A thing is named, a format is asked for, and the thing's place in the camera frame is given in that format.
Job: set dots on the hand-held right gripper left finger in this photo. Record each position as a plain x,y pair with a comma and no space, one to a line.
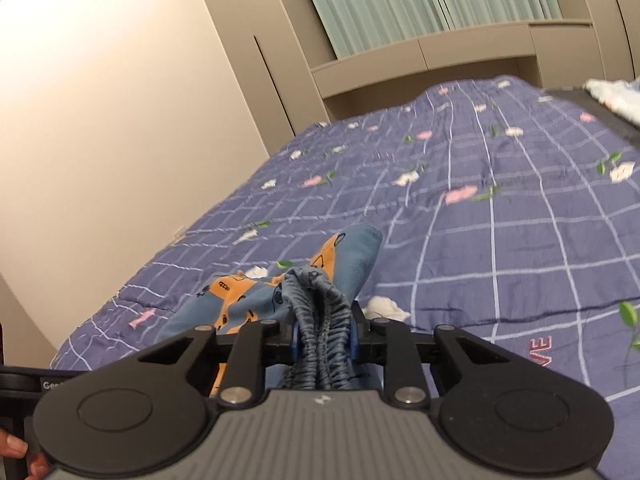
296,342

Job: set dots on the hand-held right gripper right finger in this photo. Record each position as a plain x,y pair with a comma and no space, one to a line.
354,340

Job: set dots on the blue pants with orange print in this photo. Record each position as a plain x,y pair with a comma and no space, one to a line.
350,255

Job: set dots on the person's left hand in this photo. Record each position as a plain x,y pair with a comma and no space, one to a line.
12,447

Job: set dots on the purple checked floral blanket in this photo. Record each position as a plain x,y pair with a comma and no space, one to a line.
475,240

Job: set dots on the beige wooden window cabinet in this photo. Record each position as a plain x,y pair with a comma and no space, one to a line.
380,67

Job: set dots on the dark grey mattress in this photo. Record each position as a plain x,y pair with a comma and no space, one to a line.
600,110

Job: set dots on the pale green curtain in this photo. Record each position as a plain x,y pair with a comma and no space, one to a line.
425,0

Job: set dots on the white wall socket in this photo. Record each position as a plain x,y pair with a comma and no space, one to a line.
179,233

